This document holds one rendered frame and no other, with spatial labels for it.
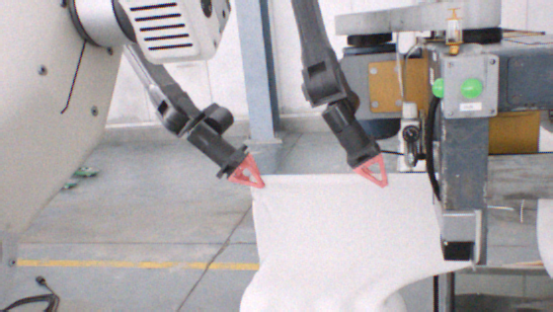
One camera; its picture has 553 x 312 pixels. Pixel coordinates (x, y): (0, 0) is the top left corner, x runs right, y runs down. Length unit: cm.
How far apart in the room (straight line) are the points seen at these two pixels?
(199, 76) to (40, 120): 594
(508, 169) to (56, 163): 80
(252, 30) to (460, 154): 501
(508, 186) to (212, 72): 563
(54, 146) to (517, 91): 67
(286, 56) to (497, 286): 504
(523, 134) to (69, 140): 91
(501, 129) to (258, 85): 480
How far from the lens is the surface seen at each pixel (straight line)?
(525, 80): 81
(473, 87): 72
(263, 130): 584
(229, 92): 635
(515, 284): 138
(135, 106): 699
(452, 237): 85
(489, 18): 90
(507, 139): 113
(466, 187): 83
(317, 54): 92
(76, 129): 59
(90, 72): 61
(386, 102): 116
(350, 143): 94
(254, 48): 571
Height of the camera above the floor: 140
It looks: 16 degrees down
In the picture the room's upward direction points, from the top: 6 degrees counter-clockwise
